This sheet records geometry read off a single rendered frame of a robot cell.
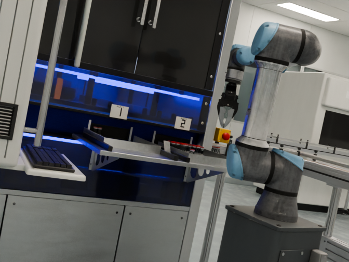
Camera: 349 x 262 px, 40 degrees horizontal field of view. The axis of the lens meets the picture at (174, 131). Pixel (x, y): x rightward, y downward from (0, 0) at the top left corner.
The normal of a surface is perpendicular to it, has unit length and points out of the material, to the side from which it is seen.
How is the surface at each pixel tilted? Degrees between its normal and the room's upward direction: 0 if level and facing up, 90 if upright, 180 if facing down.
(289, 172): 90
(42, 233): 90
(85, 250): 90
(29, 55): 90
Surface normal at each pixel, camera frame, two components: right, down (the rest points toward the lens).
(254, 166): 0.12, 0.15
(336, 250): -0.89, -0.15
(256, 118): -0.36, 0.05
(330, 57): 0.41, 0.13
